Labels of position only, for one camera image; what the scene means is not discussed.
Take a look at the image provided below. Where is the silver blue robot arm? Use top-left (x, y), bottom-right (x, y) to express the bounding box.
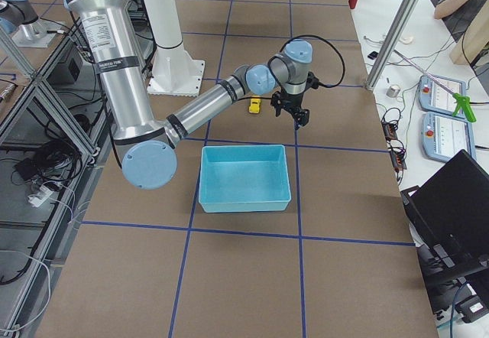
top-left (65, 0), bottom-right (313, 190)

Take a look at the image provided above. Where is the blue teach pendant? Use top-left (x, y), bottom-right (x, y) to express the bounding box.
top-left (418, 75), bottom-right (467, 115)
top-left (421, 112), bottom-right (476, 162)

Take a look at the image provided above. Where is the aluminium frame post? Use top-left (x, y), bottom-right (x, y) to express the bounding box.
top-left (365, 0), bottom-right (418, 92)

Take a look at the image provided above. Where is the black laptop computer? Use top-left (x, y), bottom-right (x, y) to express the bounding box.
top-left (401, 150), bottom-right (488, 281)

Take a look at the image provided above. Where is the yellow beetle toy car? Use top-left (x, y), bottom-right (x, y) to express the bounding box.
top-left (248, 97), bottom-right (261, 115)

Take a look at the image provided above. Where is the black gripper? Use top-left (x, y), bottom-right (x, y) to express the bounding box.
top-left (270, 89), bottom-right (309, 127)

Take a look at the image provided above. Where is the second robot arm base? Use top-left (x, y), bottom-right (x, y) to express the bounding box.
top-left (1, 0), bottom-right (55, 48)

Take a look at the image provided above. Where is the near blue teach pendant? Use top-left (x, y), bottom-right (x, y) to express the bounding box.
top-left (421, 112), bottom-right (476, 162)

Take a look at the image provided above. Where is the far blue teach pendant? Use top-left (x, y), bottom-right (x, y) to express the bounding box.
top-left (418, 75), bottom-right (467, 115)

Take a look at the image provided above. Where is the black power adapter box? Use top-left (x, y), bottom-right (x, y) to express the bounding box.
top-left (66, 47), bottom-right (83, 83)

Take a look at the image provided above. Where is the green handled reacher grabber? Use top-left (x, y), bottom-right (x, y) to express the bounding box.
top-left (393, 49), bottom-right (477, 122)

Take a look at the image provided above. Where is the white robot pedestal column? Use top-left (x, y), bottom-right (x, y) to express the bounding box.
top-left (144, 0), bottom-right (205, 96)

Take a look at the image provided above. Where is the light blue plastic bin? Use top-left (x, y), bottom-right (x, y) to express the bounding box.
top-left (199, 145), bottom-right (291, 213)

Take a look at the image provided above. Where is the small silver metal cylinder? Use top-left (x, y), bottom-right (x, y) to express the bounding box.
top-left (386, 84), bottom-right (401, 98)

